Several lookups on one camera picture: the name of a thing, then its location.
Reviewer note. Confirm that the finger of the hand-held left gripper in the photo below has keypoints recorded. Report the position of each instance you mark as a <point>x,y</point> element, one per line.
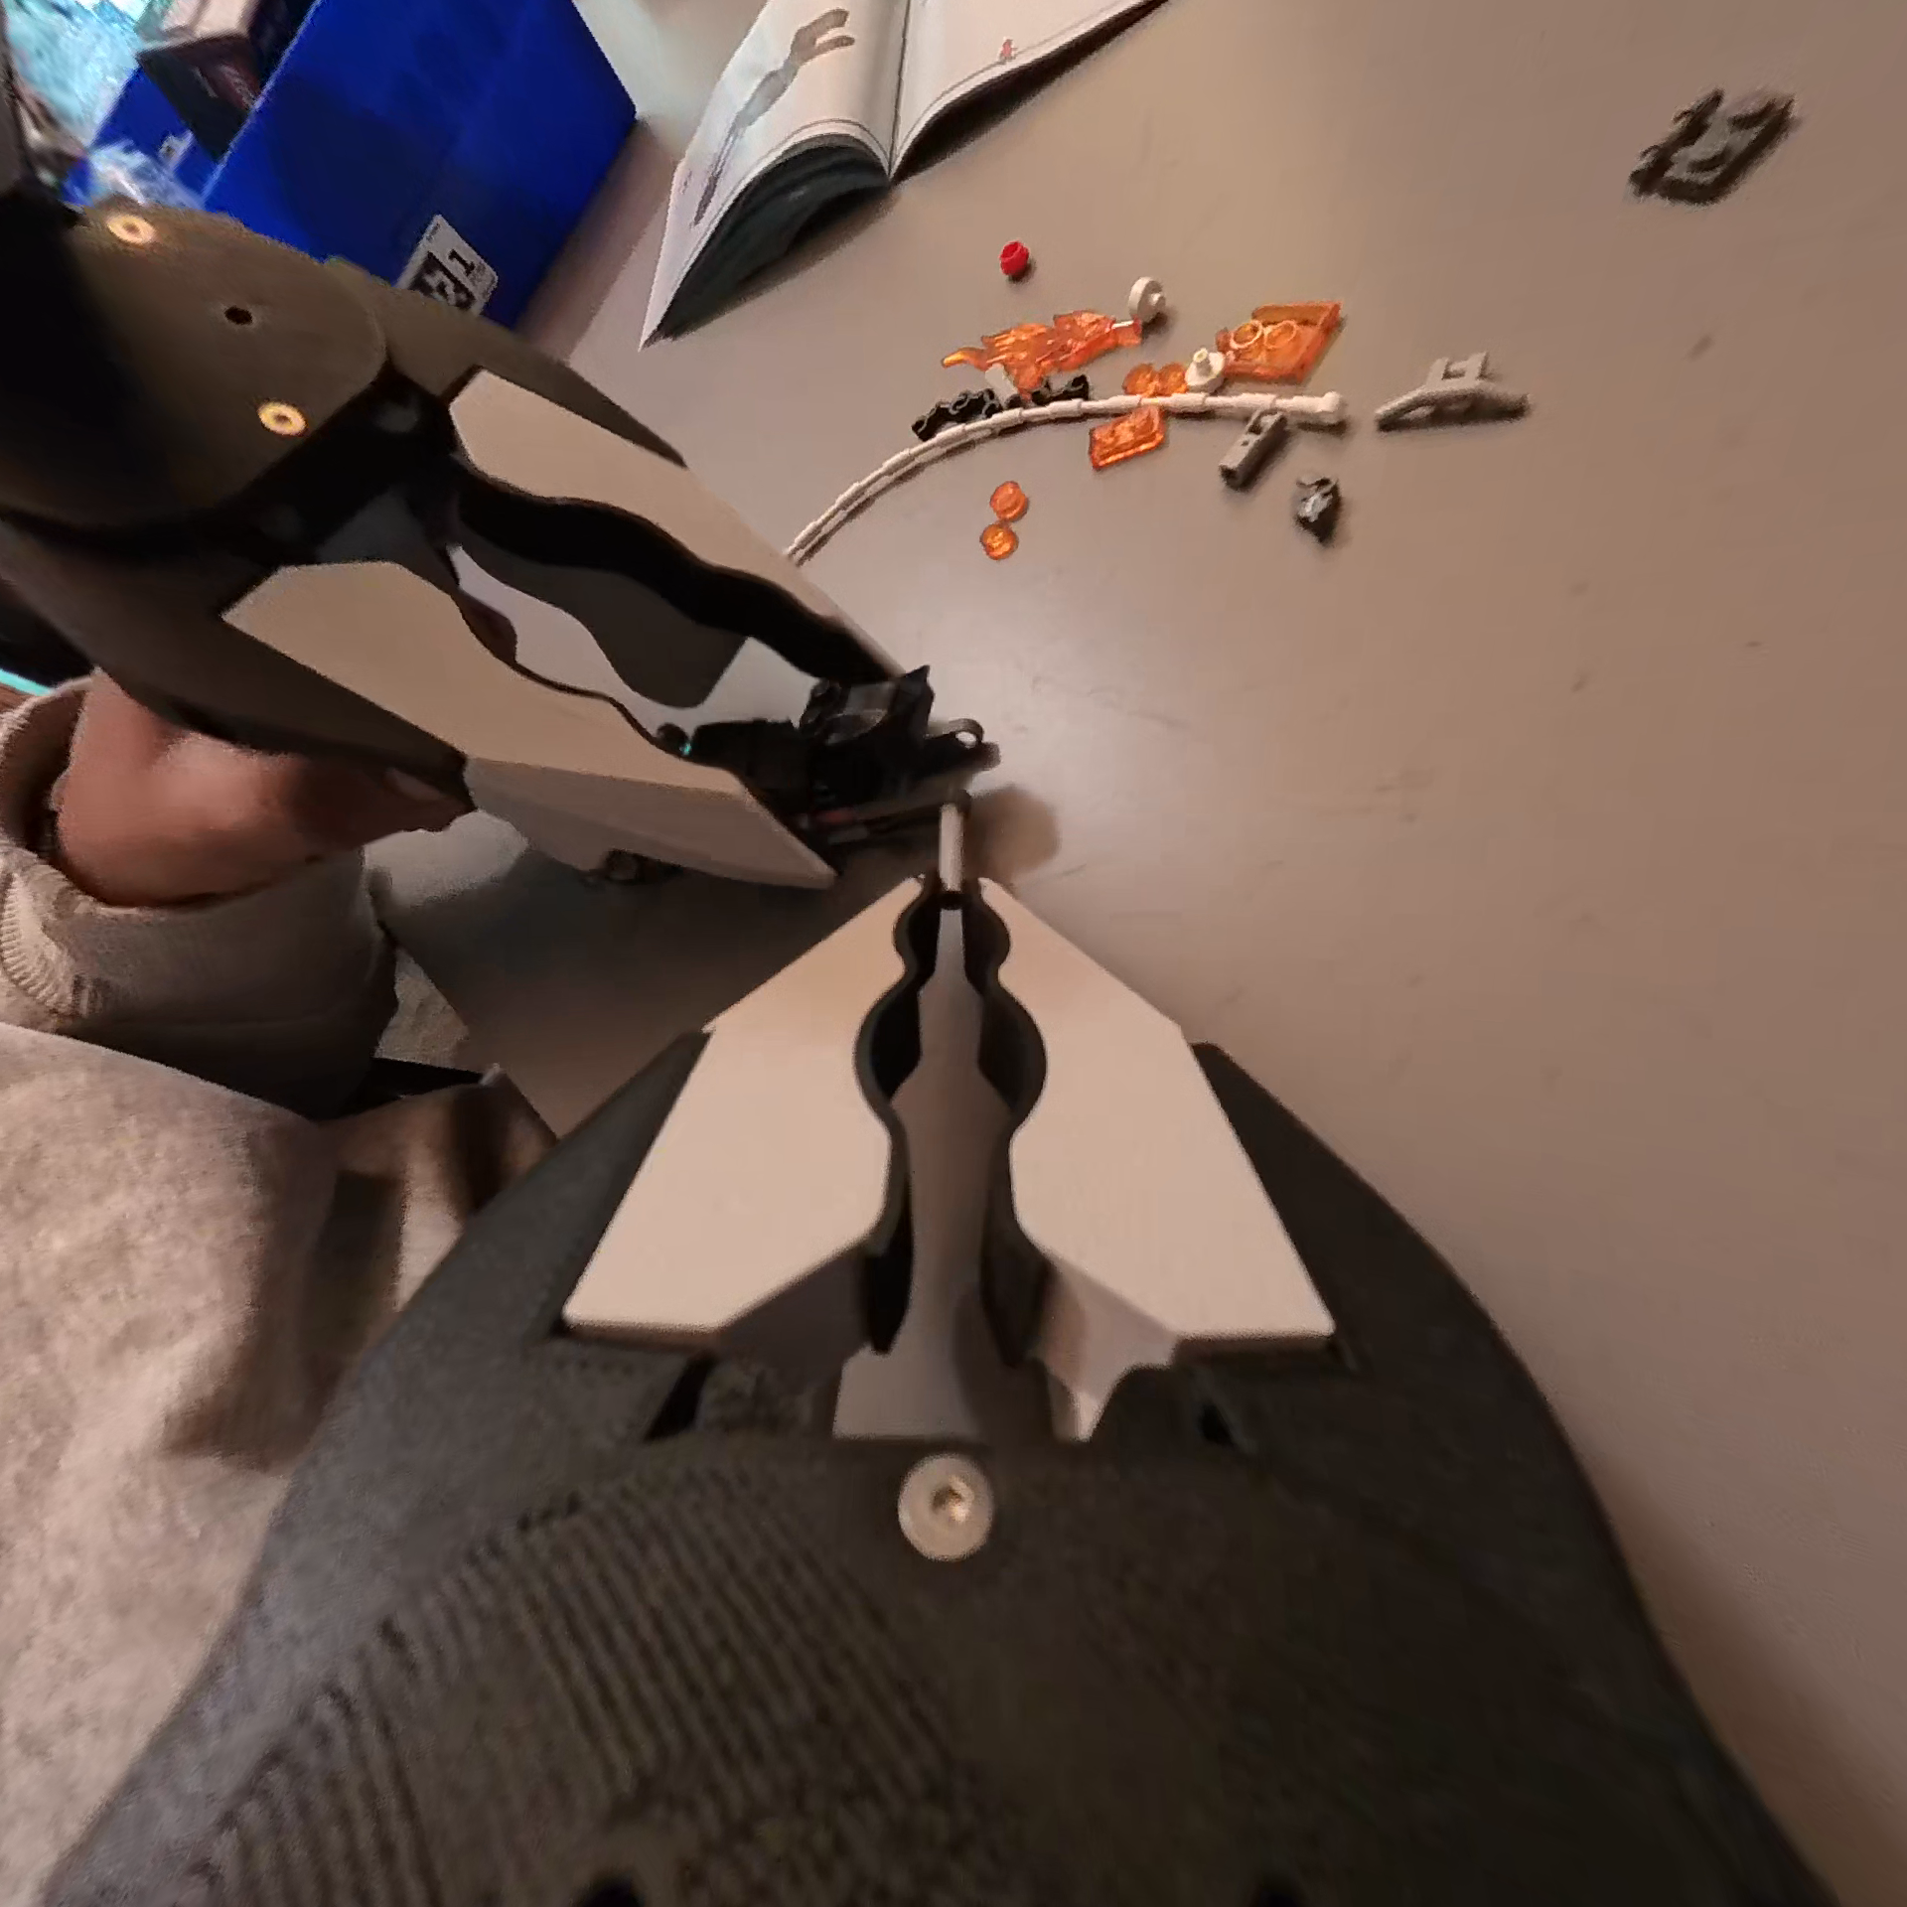
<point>595,791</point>
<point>625,477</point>

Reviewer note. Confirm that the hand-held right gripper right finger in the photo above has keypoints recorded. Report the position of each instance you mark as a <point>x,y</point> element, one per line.
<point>1147,1192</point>

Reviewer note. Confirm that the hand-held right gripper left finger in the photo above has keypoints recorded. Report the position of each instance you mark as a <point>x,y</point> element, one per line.
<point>746,1178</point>

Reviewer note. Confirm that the black lego motorcycle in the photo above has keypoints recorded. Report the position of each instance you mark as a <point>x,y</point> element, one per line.
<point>849,745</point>

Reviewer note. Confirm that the small grey lego pin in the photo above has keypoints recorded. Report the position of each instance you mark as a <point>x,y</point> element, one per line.
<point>953,850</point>

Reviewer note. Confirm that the blue plastic bin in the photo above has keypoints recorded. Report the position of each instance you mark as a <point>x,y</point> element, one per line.
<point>419,119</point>

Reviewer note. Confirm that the instruction booklet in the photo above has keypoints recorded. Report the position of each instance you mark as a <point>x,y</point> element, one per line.
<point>834,89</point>

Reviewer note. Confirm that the person's left forearm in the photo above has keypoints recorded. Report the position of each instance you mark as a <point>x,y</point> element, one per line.
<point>179,985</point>

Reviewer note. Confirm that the orange lego flame piece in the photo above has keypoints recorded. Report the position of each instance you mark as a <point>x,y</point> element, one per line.
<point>1042,346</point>

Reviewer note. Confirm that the orange rectangular lego tile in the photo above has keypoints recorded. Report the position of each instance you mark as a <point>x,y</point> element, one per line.
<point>1129,438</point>

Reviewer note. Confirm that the grey lego connector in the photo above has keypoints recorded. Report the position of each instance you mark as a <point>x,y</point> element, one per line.
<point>1253,451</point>

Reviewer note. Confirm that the orange lego wedge plates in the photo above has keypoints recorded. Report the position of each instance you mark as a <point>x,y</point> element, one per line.
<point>1281,339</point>

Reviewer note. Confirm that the dark grey small lego piece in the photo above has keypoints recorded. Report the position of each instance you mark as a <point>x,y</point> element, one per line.
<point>1318,507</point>

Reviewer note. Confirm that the grey lego wing piece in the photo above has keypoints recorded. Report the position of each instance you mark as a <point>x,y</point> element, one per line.
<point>1453,400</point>

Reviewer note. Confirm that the black lego piece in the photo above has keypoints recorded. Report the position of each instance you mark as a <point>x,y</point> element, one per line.
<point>1706,149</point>

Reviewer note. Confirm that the person's left hand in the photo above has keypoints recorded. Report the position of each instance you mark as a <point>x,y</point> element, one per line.
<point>193,804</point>

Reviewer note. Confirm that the dark cardboard box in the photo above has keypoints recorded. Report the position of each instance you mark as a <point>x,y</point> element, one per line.
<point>222,61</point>

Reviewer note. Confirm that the person's grey sweater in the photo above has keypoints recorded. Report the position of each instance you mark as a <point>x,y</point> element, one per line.
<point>147,1341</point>

